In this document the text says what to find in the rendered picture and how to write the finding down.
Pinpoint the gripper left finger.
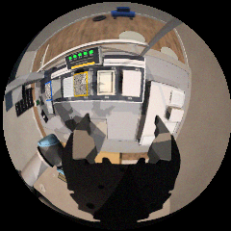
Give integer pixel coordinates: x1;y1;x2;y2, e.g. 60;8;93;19
62;114;98;191

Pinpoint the beige open rectangular reservoir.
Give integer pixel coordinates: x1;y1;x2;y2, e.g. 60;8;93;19
97;70;116;95

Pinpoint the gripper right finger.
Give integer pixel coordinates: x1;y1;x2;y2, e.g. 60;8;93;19
147;115;181;191

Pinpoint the grey tip rack with blue rim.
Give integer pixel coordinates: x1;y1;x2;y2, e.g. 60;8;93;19
45;79;62;101

